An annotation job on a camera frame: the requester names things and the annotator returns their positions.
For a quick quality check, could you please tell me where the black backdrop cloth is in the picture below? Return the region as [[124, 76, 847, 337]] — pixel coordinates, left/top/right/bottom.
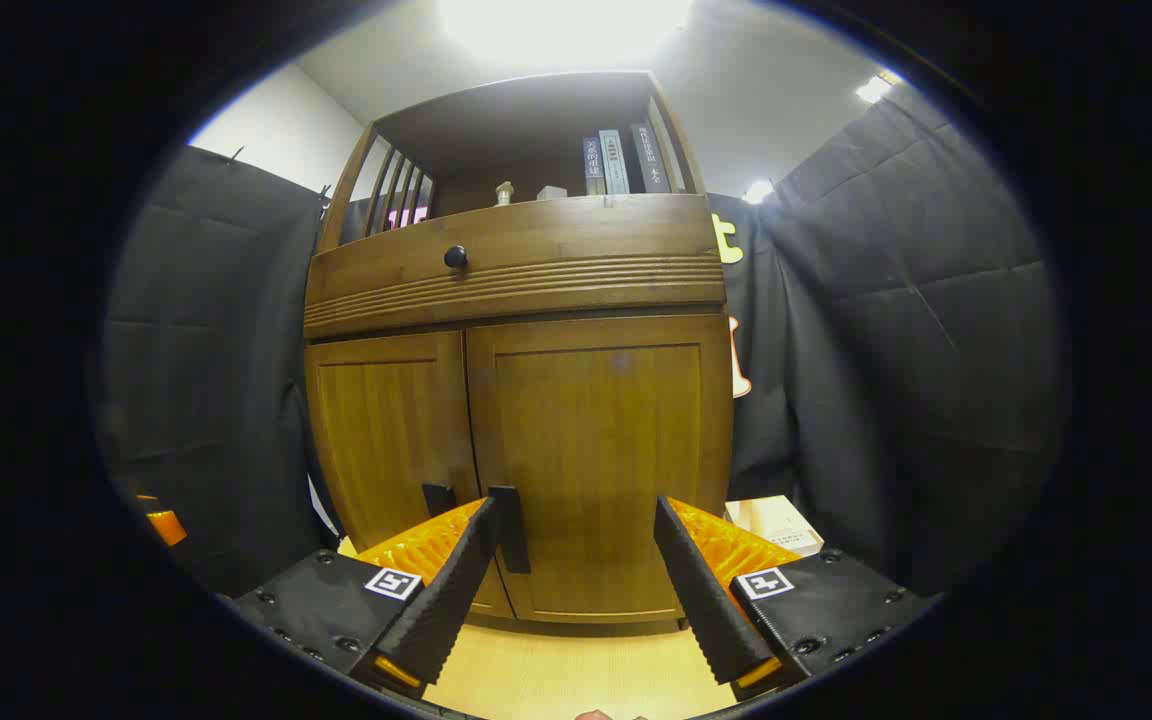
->
[[101, 85, 1067, 601]]

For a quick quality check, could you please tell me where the wooden shoe cabinet door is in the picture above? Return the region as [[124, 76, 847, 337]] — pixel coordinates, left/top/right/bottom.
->
[[466, 314, 734, 626], [304, 332, 515, 619]]

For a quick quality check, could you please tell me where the large ceiling light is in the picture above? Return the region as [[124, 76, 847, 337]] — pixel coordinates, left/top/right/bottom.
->
[[436, 0, 697, 66]]

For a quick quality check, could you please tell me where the wooden double-door shoe cabinet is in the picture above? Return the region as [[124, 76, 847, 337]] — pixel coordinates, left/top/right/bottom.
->
[[303, 70, 735, 638]]

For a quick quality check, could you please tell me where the dark grey book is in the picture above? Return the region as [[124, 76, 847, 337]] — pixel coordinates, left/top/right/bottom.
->
[[631, 122, 673, 194]]

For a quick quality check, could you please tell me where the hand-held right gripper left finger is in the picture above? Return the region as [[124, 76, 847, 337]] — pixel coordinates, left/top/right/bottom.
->
[[234, 497, 503, 699]]

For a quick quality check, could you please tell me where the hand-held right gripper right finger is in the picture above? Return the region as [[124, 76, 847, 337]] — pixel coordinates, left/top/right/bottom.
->
[[653, 495, 942, 701]]

